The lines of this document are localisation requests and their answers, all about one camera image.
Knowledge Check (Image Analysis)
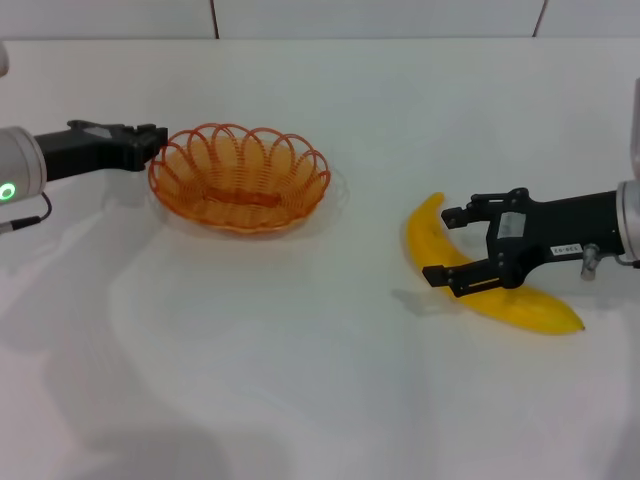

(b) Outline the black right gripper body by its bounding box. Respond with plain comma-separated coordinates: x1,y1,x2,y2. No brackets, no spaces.
487,187,624,291

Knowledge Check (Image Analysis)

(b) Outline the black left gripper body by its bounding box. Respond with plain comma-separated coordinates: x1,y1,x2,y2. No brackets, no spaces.
32,118,152,184

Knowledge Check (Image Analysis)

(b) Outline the yellow banana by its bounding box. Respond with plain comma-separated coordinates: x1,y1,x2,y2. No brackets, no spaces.
405,192,587,335

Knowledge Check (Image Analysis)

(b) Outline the orange woven plastic basket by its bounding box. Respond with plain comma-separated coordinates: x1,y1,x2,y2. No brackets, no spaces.
147,122,332,236

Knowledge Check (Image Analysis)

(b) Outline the grey right gripper connector plug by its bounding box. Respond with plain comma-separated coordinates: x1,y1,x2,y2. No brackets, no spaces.
579,243,601,280

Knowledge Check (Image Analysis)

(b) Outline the thin grey right gripper cable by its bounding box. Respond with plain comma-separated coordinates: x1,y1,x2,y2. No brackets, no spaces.
597,252,640,270

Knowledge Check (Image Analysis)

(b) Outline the thin dark left gripper cable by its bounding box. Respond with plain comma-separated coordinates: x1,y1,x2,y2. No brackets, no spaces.
0,192,54,235

